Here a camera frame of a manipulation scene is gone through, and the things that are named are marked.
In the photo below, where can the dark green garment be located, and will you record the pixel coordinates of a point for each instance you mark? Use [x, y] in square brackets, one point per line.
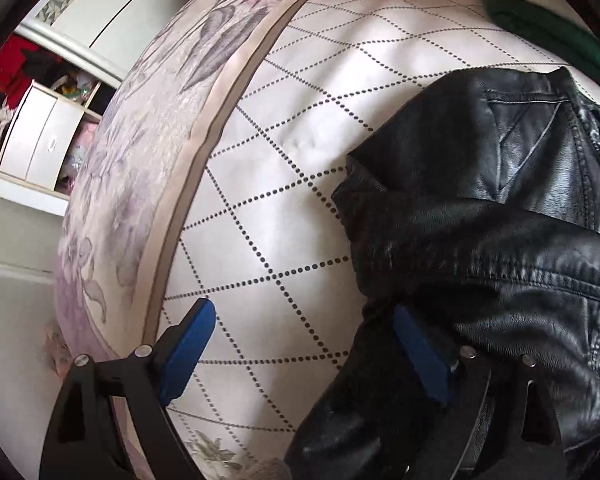
[525, 10]

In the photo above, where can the floral quilted bed cover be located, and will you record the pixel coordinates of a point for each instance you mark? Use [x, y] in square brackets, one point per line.
[280, 170]

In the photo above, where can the white wardrobe shelf unit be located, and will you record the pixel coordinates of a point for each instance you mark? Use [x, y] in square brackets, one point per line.
[50, 125]

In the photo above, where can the red clothes pile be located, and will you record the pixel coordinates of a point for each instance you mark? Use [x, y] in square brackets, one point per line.
[7, 67]

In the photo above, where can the black leather jacket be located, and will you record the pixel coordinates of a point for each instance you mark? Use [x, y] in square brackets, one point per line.
[480, 240]

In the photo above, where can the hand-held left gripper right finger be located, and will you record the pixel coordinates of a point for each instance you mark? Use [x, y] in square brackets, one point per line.
[422, 355]

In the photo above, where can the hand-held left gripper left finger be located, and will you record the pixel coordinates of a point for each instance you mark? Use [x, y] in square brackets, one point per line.
[187, 350]

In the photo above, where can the white storage box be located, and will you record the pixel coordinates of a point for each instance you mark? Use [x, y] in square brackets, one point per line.
[40, 135]

